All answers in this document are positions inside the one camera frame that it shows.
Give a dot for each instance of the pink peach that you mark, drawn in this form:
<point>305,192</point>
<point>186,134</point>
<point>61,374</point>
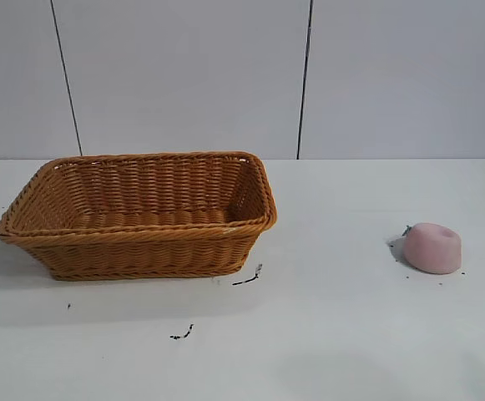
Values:
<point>432,250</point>

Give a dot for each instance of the brown woven wicker basket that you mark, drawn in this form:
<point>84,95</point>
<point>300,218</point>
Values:
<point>142,250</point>

